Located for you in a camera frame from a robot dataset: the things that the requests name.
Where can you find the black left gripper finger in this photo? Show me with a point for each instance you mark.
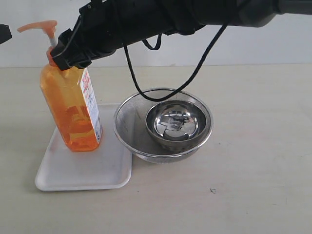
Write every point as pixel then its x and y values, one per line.
pixel 5 33

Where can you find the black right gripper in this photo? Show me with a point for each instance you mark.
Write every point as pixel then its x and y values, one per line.
pixel 106 28

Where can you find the orange pump soap bottle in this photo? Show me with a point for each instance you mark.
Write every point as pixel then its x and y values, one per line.
pixel 70 97

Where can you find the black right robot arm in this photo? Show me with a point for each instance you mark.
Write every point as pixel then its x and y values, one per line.
pixel 187 16

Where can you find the small stainless steel bowl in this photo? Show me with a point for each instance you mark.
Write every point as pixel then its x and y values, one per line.
pixel 177 125

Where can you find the steel mesh colander basin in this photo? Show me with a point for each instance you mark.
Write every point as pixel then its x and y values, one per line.
pixel 130 129

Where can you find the white rectangular plastic tray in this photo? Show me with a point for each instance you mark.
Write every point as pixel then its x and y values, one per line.
pixel 107 167

